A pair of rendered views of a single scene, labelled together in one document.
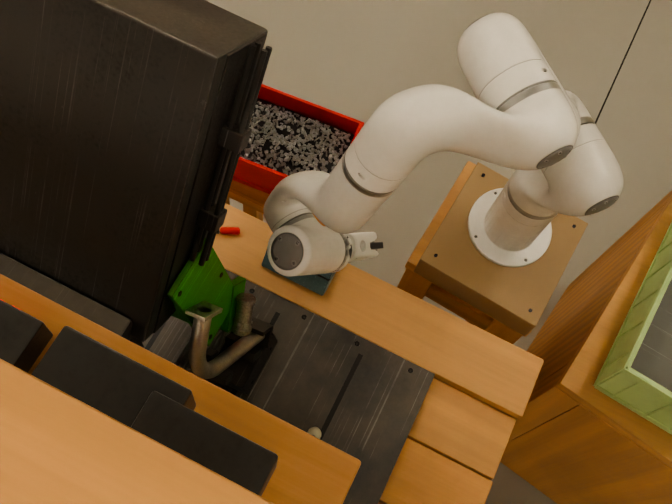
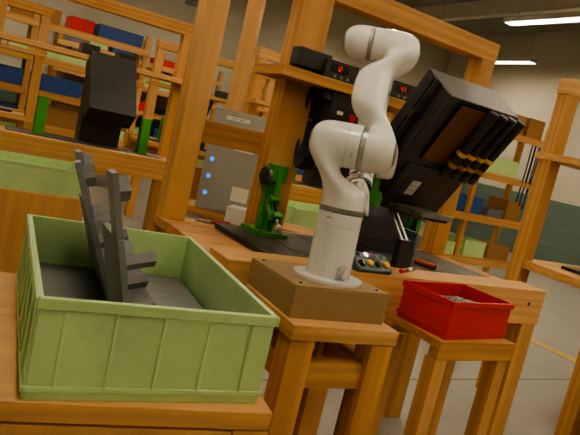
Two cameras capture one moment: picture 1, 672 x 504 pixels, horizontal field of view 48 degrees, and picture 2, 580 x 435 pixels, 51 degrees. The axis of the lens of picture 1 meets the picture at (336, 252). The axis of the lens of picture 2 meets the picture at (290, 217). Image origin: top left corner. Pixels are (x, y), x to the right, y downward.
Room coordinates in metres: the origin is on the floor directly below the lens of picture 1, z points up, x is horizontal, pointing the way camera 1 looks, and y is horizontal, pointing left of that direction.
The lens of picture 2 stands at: (1.87, -1.62, 1.28)
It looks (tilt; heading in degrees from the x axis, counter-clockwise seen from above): 7 degrees down; 135
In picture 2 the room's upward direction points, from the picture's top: 13 degrees clockwise
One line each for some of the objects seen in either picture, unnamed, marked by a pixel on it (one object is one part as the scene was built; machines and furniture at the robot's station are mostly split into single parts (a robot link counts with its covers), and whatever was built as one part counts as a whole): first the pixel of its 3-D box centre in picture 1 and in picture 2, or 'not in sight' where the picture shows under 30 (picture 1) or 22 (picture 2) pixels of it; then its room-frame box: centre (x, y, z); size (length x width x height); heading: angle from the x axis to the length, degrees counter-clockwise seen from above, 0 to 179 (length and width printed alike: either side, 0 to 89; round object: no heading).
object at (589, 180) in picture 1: (565, 179); (338, 166); (0.78, -0.38, 1.24); 0.19 x 0.12 x 0.24; 36
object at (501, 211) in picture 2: not in sight; (460, 188); (-2.39, 5.71, 1.14); 2.45 x 0.55 x 2.28; 75
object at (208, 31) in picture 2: not in sight; (343, 129); (0.09, 0.39, 1.36); 1.49 x 0.09 x 0.97; 77
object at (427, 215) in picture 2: not in sight; (402, 207); (0.49, 0.37, 1.11); 0.39 x 0.16 x 0.03; 167
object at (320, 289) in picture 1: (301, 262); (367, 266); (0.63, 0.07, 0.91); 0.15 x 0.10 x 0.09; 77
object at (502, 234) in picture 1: (522, 211); (333, 245); (0.82, -0.36, 1.02); 0.19 x 0.19 x 0.18
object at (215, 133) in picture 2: not in sight; (328, 158); (0.02, 0.40, 1.23); 1.30 x 0.05 x 0.09; 77
